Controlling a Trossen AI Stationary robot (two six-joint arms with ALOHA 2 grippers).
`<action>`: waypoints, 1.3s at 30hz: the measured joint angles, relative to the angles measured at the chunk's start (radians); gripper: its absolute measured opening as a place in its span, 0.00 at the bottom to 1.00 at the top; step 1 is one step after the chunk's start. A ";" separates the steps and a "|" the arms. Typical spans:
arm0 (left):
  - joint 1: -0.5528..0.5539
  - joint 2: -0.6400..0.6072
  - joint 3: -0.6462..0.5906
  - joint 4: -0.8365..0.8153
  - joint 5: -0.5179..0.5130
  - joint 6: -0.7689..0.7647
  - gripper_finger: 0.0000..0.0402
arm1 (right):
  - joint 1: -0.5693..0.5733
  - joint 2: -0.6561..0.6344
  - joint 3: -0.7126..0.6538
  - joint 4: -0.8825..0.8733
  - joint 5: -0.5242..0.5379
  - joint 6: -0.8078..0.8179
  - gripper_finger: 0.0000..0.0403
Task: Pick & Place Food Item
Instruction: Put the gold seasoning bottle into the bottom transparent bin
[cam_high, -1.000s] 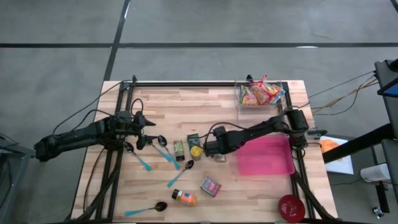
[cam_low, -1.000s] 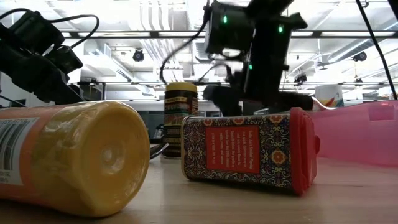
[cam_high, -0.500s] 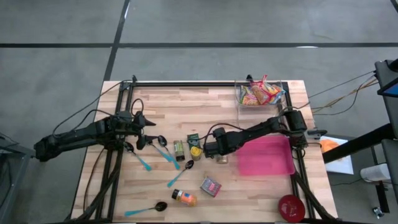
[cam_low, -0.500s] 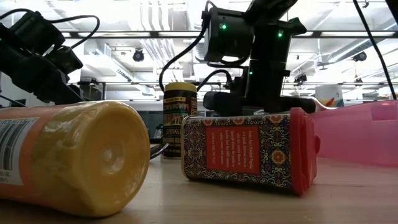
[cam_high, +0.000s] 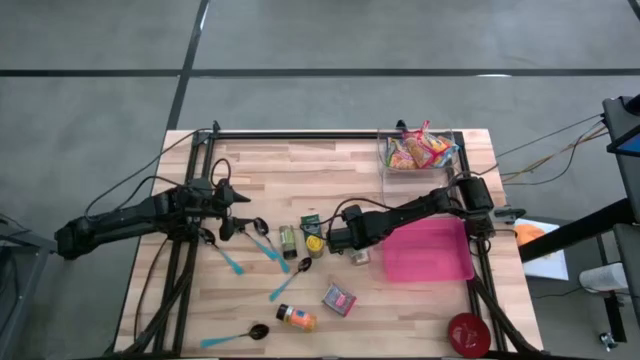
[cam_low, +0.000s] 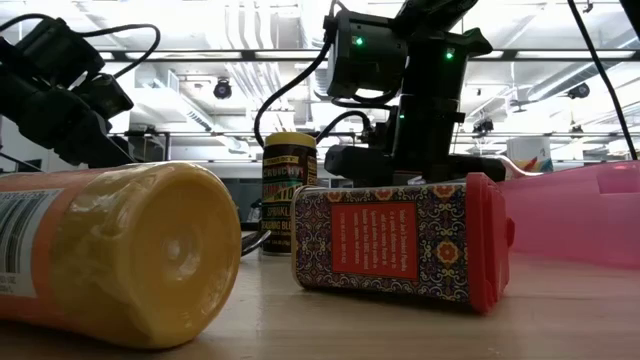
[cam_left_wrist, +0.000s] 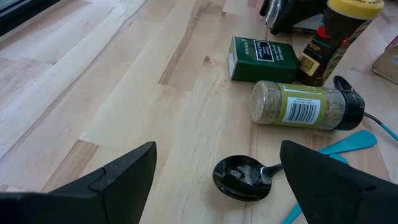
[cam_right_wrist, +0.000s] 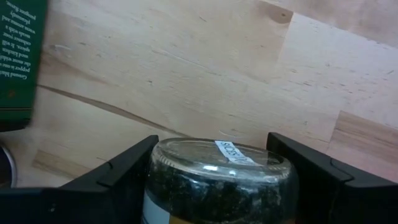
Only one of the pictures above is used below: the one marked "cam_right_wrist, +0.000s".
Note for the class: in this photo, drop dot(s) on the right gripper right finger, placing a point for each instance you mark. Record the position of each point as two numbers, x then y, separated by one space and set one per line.
342 199

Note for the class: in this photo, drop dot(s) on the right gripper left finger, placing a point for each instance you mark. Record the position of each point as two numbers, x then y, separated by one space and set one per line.
77 202

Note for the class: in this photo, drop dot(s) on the dark spice glass jar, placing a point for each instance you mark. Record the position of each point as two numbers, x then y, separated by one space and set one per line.
217 193

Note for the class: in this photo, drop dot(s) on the green pepper tin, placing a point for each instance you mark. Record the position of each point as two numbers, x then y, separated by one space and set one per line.
18 62

